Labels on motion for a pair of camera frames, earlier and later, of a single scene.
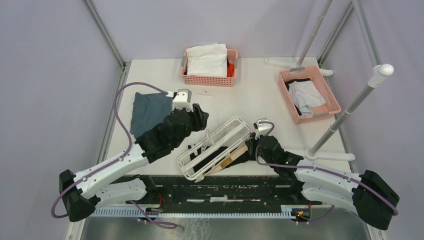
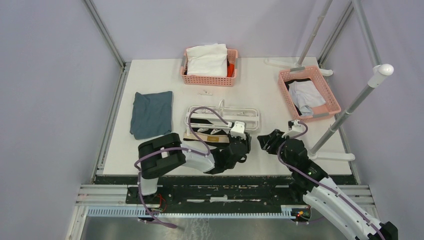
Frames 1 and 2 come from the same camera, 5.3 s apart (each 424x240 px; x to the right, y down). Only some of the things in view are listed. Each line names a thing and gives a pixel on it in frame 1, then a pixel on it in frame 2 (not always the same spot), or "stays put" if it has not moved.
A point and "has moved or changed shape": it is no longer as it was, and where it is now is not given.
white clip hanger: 192,164 to 220,116
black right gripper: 251,143 to 270,140
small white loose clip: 205,93 stays put
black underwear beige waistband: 208,160 has moved or changed shape
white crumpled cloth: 207,60 stays put
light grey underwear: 306,96 stays put
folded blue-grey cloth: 149,110 stays put
